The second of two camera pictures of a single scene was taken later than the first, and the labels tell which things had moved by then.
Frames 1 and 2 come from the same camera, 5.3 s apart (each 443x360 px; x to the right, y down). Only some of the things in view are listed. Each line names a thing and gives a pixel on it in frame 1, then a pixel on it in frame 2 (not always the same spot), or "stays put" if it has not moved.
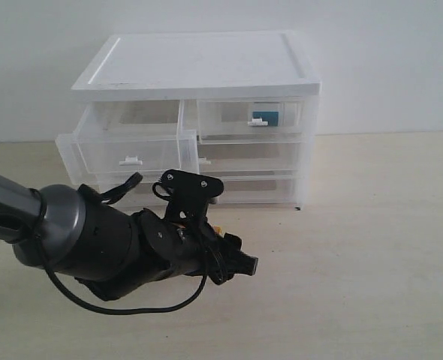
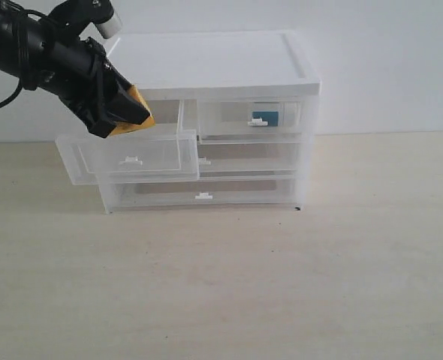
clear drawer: [251, 121] stays put
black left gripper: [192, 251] to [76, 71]
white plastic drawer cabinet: [236, 106] stays put
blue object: [264, 118] stays put
